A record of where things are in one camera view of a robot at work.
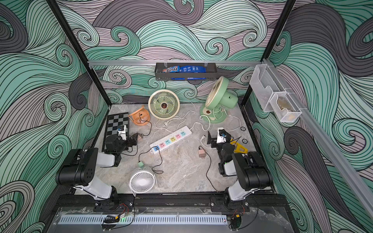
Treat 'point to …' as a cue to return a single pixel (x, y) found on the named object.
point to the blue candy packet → (185, 69)
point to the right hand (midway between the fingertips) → (218, 131)
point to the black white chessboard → (113, 121)
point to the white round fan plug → (165, 124)
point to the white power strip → (170, 140)
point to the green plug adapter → (140, 164)
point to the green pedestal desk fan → (219, 100)
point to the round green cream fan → (163, 104)
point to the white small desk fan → (142, 180)
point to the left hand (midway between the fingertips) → (130, 131)
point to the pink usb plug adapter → (202, 153)
